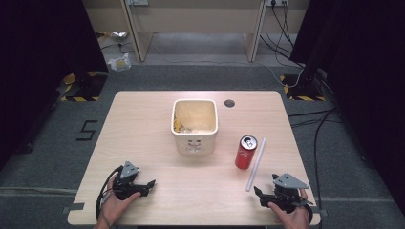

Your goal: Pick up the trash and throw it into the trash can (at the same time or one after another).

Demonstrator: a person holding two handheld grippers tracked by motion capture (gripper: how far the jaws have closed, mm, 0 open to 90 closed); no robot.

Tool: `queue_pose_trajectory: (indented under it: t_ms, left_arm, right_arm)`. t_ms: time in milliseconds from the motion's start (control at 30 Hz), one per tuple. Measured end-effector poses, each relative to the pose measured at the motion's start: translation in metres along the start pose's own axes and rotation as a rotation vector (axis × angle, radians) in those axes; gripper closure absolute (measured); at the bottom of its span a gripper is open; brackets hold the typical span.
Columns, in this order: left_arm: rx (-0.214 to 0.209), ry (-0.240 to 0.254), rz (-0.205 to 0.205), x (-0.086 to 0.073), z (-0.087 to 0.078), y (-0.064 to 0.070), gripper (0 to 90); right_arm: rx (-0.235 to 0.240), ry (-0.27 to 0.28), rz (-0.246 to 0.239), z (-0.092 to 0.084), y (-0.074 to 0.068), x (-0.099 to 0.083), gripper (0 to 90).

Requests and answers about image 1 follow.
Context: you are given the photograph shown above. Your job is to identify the black floor cables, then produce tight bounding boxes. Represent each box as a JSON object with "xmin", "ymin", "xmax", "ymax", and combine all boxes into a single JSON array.
[{"xmin": 287, "ymin": 107, "xmax": 344, "ymax": 229}]

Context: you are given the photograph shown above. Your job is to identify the person's right hand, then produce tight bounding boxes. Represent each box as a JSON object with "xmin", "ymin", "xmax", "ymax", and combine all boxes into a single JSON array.
[{"xmin": 267, "ymin": 188, "xmax": 311, "ymax": 229}]

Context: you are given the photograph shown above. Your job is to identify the crumpled clear plastic bag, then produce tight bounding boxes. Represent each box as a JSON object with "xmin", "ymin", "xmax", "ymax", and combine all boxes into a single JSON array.
[{"xmin": 107, "ymin": 52, "xmax": 132, "ymax": 73}]

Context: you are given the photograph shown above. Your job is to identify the thin black floor cable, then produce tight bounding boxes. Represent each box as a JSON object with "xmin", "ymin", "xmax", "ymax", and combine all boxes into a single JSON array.
[{"xmin": 100, "ymin": 41, "xmax": 136, "ymax": 54}]

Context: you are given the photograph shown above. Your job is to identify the crumpled foil bag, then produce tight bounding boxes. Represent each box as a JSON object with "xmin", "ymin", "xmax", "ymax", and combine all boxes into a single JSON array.
[{"xmin": 95, "ymin": 31, "xmax": 129, "ymax": 43}]

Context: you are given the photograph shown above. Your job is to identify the white square bin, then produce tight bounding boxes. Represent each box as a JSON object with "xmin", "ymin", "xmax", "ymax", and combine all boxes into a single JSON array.
[{"xmin": 170, "ymin": 98, "xmax": 220, "ymax": 156}]

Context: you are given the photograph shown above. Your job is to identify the white floor cable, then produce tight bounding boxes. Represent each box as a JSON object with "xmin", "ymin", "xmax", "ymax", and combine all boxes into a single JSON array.
[{"xmin": 156, "ymin": 58, "xmax": 306, "ymax": 89}]

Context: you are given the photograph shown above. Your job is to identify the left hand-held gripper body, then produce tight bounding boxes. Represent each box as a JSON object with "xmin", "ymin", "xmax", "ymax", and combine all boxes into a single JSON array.
[{"xmin": 112, "ymin": 160, "xmax": 143, "ymax": 201}]

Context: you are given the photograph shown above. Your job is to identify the light wooden desk frame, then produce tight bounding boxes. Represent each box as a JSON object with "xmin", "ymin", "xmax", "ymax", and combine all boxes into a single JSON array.
[{"xmin": 81, "ymin": 0, "xmax": 311, "ymax": 63}]

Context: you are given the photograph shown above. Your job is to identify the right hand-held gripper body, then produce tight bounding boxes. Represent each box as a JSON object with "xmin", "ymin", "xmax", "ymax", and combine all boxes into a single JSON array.
[{"xmin": 268, "ymin": 173, "xmax": 315, "ymax": 214}]

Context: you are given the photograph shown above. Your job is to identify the red drink can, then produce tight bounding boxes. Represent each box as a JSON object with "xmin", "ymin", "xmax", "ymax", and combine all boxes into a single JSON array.
[{"xmin": 234, "ymin": 135, "xmax": 259, "ymax": 170}]

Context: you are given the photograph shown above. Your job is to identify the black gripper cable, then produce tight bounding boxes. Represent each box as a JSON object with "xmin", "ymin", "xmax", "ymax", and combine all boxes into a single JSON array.
[
  {"xmin": 96, "ymin": 164, "xmax": 124, "ymax": 222},
  {"xmin": 303, "ymin": 203, "xmax": 315, "ymax": 225}
]

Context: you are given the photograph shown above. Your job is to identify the black wall socket cables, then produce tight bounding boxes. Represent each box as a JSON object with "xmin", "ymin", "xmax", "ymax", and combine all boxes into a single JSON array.
[{"xmin": 258, "ymin": 3, "xmax": 306, "ymax": 70}]

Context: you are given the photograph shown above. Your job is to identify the person's left hand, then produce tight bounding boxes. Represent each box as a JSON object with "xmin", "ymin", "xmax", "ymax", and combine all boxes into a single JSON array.
[{"xmin": 95, "ymin": 176, "xmax": 141, "ymax": 228}]

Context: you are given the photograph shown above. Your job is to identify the black tape strip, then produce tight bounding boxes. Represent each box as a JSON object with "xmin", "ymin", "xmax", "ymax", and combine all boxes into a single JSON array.
[
  {"xmin": 312, "ymin": 207, "xmax": 330, "ymax": 218},
  {"xmin": 61, "ymin": 202, "xmax": 86, "ymax": 215}
]

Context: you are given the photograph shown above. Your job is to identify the black curtain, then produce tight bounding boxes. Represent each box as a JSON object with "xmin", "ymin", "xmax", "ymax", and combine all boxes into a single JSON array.
[
  {"xmin": 288, "ymin": 0, "xmax": 405, "ymax": 219},
  {"xmin": 0, "ymin": 0, "xmax": 109, "ymax": 170}
]

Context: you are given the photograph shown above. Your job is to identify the stand base with hazard tape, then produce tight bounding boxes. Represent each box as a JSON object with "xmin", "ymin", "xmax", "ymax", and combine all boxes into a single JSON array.
[
  {"xmin": 279, "ymin": 73, "xmax": 328, "ymax": 102},
  {"xmin": 59, "ymin": 71, "xmax": 108, "ymax": 103}
]

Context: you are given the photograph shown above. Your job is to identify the paper scraps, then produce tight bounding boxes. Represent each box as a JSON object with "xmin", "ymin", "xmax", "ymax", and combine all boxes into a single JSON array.
[{"xmin": 173, "ymin": 116, "xmax": 213, "ymax": 135}]

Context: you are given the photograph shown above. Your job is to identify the white straw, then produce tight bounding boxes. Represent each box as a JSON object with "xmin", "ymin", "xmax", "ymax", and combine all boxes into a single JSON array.
[{"xmin": 245, "ymin": 136, "xmax": 267, "ymax": 193}]

